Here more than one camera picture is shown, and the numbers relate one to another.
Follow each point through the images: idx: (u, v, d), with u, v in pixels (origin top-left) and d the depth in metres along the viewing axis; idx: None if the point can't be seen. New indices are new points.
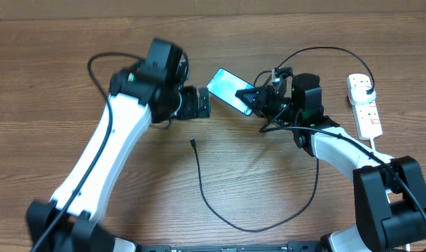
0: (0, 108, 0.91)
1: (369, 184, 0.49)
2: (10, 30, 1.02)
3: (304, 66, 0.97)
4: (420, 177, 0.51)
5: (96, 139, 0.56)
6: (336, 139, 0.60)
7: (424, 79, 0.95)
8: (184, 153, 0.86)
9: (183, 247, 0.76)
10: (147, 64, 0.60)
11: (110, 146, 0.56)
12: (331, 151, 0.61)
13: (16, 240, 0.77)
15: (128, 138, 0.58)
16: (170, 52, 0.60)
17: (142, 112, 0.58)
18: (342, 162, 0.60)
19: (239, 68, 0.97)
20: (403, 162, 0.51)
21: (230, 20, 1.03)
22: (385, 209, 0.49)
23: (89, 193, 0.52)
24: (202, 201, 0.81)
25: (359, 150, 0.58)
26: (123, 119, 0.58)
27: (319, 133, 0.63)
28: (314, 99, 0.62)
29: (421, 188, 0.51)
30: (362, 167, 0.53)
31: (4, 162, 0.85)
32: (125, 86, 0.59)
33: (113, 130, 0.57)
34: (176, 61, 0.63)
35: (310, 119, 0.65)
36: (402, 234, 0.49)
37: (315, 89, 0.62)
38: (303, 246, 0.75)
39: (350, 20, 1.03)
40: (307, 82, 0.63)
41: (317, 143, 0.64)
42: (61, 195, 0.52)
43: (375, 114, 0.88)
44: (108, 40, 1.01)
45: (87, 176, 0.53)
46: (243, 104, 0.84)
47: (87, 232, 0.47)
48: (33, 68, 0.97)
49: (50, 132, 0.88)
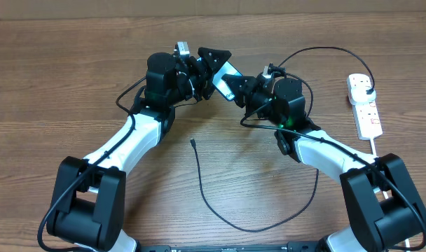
0: (0, 108, 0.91)
1: (357, 188, 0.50)
2: (10, 30, 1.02)
3: (304, 65, 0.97)
4: (405, 173, 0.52)
5: (120, 133, 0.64)
6: (319, 143, 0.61)
7: (424, 79, 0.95)
8: (184, 152, 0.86)
9: (183, 247, 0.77)
10: (152, 94, 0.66)
11: (132, 138, 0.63)
12: (315, 155, 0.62)
13: (15, 240, 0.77)
15: (145, 137, 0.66)
16: (163, 81, 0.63)
17: (157, 124, 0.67)
18: (328, 165, 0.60)
19: (239, 68, 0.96)
20: (387, 160, 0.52)
21: (230, 20, 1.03)
22: (377, 209, 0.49)
23: (116, 159, 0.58)
24: (202, 201, 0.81)
25: (342, 152, 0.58)
26: (143, 124, 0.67)
27: (302, 138, 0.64)
28: (296, 108, 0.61)
29: (408, 184, 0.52)
30: (348, 171, 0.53)
31: (3, 162, 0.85)
32: (143, 113, 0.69)
33: (135, 129, 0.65)
34: (172, 80, 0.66)
35: (293, 125, 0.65)
36: (396, 232, 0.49)
37: (298, 99, 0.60)
38: (303, 246, 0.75)
39: (350, 20, 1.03)
40: (291, 92, 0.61)
41: (300, 149, 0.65)
42: (92, 155, 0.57)
43: (375, 114, 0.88)
44: (108, 40, 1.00)
45: (115, 149, 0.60)
46: (228, 88, 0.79)
47: (116, 179, 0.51)
48: (32, 68, 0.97)
49: (50, 132, 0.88)
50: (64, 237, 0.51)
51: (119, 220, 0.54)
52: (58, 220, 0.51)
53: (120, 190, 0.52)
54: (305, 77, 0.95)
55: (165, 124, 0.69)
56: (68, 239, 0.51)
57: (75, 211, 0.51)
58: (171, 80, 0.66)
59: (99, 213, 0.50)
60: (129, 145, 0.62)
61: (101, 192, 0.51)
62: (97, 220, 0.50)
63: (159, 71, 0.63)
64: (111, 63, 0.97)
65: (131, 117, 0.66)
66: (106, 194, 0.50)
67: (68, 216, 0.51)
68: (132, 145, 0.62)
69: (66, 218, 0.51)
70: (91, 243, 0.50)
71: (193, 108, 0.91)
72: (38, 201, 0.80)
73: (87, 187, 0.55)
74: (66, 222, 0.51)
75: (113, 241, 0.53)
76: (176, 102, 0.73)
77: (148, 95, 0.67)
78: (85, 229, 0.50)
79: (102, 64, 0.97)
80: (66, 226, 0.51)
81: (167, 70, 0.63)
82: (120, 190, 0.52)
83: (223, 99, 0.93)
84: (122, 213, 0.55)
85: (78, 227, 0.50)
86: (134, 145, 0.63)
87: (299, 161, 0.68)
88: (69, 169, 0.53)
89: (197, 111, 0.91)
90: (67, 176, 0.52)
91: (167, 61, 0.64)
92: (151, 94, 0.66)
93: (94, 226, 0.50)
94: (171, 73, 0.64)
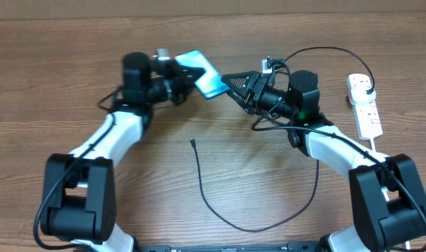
0: (0, 108, 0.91)
1: (364, 184, 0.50)
2: (10, 30, 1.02)
3: (304, 65, 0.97)
4: (415, 175, 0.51)
5: (99, 131, 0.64)
6: (331, 138, 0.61)
7: (424, 79, 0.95)
8: (184, 152, 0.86)
9: (183, 247, 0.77)
10: (128, 91, 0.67)
11: (112, 134, 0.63)
12: (326, 150, 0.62)
13: (16, 240, 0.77)
15: (125, 131, 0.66)
16: (139, 78, 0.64)
17: (136, 119, 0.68)
18: (338, 162, 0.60)
19: (239, 68, 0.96)
20: (398, 161, 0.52)
21: (230, 20, 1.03)
22: (383, 208, 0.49)
23: (101, 152, 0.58)
24: (202, 201, 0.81)
25: (354, 150, 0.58)
26: (123, 120, 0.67)
27: (313, 133, 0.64)
28: (310, 102, 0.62)
29: (417, 186, 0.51)
30: (358, 167, 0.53)
31: (3, 162, 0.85)
32: (120, 111, 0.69)
33: (115, 125, 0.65)
34: (147, 76, 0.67)
35: (305, 119, 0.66)
36: (400, 232, 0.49)
37: (313, 93, 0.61)
38: (303, 246, 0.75)
39: (350, 21, 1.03)
40: (305, 84, 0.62)
41: (312, 143, 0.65)
42: (76, 151, 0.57)
43: (375, 114, 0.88)
44: (108, 40, 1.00)
45: (97, 143, 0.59)
46: (207, 86, 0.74)
47: (104, 167, 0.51)
48: (33, 68, 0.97)
49: (50, 132, 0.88)
50: (60, 234, 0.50)
51: (113, 210, 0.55)
52: (51, 218, 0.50)
53: (109, 178, 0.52)
54: None
55: (144, 120, 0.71)
56: (62, 236, 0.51)
57: (67, 206, 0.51)
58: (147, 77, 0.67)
59: (93, 203, 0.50)
60: (113, 138, 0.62)
61: (90, 183, 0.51)
62: (90, 211, 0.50)
63: (134, 66, 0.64)
64: (111, 63, 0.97)
65: (111, 114, 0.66)
66: (97, 184, 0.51)
67: (60, 212, 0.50)
68: (115, 138, 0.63)
69: (58, 213, 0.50)
70: (85, 236, 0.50)
71: (197, 108, 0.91)
72: (38, 201, 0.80)
73: (77, 183, 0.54)
74: (59, 219, 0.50)
75: (109, 232, 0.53)
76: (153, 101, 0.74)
77: (127, 94, 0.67)
78: (80, 223, 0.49)
79: (102, 64, 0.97)
80: (59, 222, 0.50)
81: (143, 66, 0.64)
82: (109, 178, 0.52)
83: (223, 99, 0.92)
84: (115, 204, 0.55)
85: (74, 222, 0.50)
86: (117, 138, 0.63)
87: (307, 155, 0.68)
88: (55, 165, 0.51)
89: (198, 111, 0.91)
90: (55, 173, 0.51)
91: (143, 58, 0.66)
92: (130, 92, 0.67)
93: (87, 217, 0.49)
94: (146, 70, 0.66)
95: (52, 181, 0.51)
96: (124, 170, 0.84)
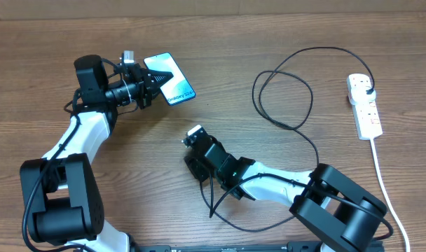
0: (0, 108, 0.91)
1: (308, 215, 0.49)
2: (10, 30, 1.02)
3: (304, 65, 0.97)
4: (342, 177, 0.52)
5: (64, 134, 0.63)
6: (260, 178, 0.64)
7: (424, 79, 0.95)
8: (184, 153, 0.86)
9: (183, 247, 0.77)
10: (86, 92, 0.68)
11: (80, 133, 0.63)
12: (263, 192, 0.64)
13: (17, 240, 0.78)
15: (92, 128, 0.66)
16: (94, 73, 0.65)
17: (101, 116, 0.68)
18: (279, 199, 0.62)
19: (239, 68, 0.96)
20: (320, 175, 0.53)
21: (230, 21, 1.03)
22: (337, 223, 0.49)
23: (73, 150, 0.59)
24: (202, 200, 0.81)
25: (283, 183, 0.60)
26: (89, 117, 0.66)
27: (243, 183, 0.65)
28: (216, 157, 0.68)
29: (349, 185, 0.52)
30: (295, 201, 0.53)
31: (3, 162, 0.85)
32: (82, 113, 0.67)
33: (81, 124, 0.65)
34: (101, 73, 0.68)
35: (230, 172, 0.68)
36: (365, 234, 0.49)
37: (211, 149, 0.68)
38: (303, 246, 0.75)
39: (350, 20, 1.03)
40: (203, 148, 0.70)
41: (249, 190, 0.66)
42: (48, 154, 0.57)
43: (375, 114, 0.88)
44: (108, 40, 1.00)
45: (67, 143, 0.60)
46: (172, 92, 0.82)
47: (79, 162, 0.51)
48: (32, 68, 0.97)
49: (50, 132, 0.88)
50: (52, 238, 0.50)
51: (100, 204, 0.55)
52: (39, 223, 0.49)
53: (87, 172, 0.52)
54: (305, 77, 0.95)
55: (108, 116, 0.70)
56: (55, 239, 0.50)
57: (52, 209, 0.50)
58: (101, 75, 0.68)
59: (77, 198, 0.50)
60: (82, 136, 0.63)
61: (69, 180, 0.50)
62: (76, 207, 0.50)
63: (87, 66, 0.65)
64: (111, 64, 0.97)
65: (74, 116, 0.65)
66: (76, 180, 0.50)
67: (46, 215, 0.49)
68: (85, 136, 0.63)
69: (44, 218, 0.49)
70: (78, 233, 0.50)
71: (196, 109, 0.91)
72: None
73: (57, 186, 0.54)
74: (48, 223, 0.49)
75: (99, 228, 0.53)
76: (114, 103, 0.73)
77: (86, 95, 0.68)
78: (71, 222, 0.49)
79: None
80: (47, 226, 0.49)
81: (94, 64, 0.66)
82: (87, 172, 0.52)
83: (222, 99, 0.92)
84: (99, 199, 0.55)
85: (62, 222, 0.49)
86: (86, 136, 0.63)
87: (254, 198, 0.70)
88: (29, 171, 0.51)
89: (197, 112, 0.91)
90: (31, 178, 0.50)
91: (92, 59, 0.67)
92: (88, 92, 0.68)
93: (76, 213, 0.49)
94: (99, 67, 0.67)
95: (31, 187, 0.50)
96: (124, 171, 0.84)
